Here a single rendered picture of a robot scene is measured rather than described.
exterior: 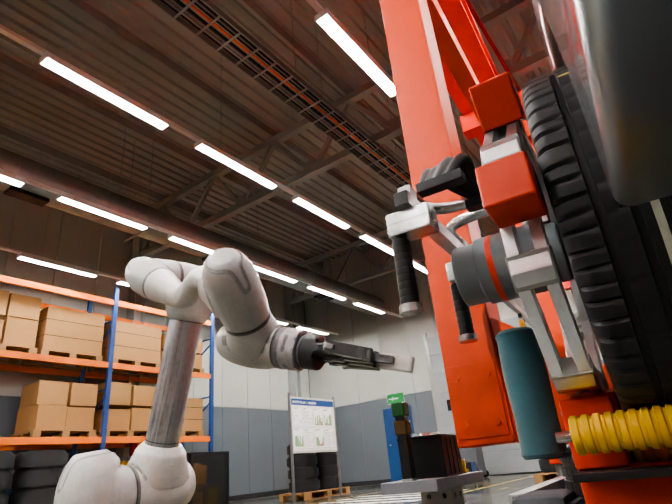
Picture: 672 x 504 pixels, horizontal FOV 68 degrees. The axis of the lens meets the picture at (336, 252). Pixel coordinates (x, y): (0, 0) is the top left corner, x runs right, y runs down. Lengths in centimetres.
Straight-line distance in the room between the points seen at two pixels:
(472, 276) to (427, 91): 103
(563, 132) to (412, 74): 126
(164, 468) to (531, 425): 103
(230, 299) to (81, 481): 75
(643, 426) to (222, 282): 73
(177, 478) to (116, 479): 18
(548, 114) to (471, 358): 86
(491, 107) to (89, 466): 132
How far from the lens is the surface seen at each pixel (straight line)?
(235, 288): 99
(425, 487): 150
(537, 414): 111
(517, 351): 113
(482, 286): 103
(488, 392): 149
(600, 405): 96
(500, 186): 75
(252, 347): 108
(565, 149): 79
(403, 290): 94
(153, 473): 164
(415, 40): 210
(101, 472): 157
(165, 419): 164
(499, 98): 100
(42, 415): 1097
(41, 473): 813
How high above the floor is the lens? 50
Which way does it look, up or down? 24 degrees up
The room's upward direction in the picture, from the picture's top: 6 degrees counter-clockwise
